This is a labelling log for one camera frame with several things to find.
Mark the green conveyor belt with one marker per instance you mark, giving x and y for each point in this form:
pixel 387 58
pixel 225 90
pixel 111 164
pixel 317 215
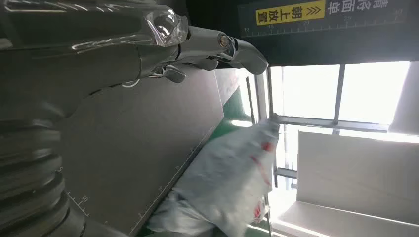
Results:
pixel 234 108

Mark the window frame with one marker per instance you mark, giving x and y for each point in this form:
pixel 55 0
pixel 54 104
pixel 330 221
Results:
pixel 338 95

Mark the black inbound scanner machine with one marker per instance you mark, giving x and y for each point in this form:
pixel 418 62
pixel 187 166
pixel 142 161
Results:
pixel 131 147

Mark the yellow arrow label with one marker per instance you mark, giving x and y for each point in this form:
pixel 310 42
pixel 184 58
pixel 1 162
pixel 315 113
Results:
pixel 288 13

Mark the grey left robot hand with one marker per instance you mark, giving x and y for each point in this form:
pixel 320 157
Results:
pixel 65 72

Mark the grey package with red print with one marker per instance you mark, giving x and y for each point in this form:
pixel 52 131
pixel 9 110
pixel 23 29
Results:
pixel 222 183

